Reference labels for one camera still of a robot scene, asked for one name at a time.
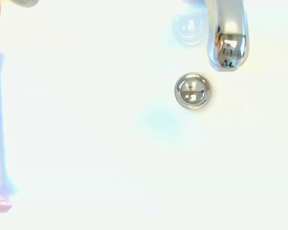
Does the white ceramic sink basin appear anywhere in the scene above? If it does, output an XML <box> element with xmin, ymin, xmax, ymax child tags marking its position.
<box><xmin>0</xmin><ymin>0</ymin><xmax>288</xmax><ymax>230</ymax></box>

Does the chrome sink drain stopper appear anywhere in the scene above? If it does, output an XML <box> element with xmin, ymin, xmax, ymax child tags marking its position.
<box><xmin>174</xmin><ymin>72</ymin><xmax>213</xmax><ymax>110</ymax></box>

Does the chrome faucet spout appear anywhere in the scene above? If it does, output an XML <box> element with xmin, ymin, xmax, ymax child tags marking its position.
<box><xmin>204</xmin><ymin>0</ymin><xmax>250</xmax><ymax>72</ymax></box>

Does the grey round faucet knob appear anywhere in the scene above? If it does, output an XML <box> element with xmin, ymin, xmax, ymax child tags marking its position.
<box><xmin>10</xmin><ymin>0</ymin><xmax>40</xmax><ymax>8</ymax></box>

